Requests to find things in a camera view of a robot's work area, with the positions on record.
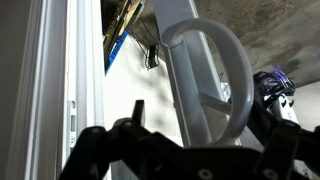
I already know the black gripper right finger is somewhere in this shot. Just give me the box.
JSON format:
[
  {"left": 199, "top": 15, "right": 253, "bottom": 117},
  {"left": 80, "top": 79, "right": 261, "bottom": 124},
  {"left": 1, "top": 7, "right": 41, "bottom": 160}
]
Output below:
[{"left": 244, "top": 101, "right": 320, "bottom": 180}]

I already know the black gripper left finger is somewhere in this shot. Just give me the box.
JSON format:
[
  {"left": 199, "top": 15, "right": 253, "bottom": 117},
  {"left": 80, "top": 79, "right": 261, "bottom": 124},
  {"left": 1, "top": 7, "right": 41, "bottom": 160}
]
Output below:
[{"left": 59, "top": 99, "right": 156, "bottom": 180}]

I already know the white door handle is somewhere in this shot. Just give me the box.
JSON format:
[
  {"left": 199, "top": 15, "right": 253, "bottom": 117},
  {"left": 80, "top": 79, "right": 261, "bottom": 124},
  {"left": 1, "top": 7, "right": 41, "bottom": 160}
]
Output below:
[{"left": 160, "top": 18, "right": 255, "bottom": 148}]

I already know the latch side door jamb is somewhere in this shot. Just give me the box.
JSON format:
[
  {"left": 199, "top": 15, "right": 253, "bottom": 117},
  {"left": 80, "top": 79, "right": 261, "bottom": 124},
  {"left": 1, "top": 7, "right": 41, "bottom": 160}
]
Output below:
[{"left": 0, "top": 0, "right": 104, "bottom": 180}]

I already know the metal strike plate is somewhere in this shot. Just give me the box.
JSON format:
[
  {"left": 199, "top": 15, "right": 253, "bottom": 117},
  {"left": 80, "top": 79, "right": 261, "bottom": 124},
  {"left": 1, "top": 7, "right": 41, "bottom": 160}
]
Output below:
[{"left": 67, "top": 99, "right": 78, "bottom": 149}]

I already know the dark golf bag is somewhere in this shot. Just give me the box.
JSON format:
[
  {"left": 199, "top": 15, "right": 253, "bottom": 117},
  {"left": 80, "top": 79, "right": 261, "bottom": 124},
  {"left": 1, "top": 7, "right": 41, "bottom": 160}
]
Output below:
[{"left": 252, "top": 64, "right": 297, "bottom": 108}]

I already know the blue long pole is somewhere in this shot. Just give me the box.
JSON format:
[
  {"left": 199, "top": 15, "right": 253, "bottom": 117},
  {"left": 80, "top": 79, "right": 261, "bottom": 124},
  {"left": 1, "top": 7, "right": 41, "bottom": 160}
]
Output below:
[{"left": 104, "top": 29, "right": 129, "bottom": 75}]

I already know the yellow long pole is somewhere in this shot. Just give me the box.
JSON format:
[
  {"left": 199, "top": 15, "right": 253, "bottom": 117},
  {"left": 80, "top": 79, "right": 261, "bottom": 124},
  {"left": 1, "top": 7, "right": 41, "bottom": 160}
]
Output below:
[{"left": 101, "top": 0, "right": 146, "bottom": 64}]

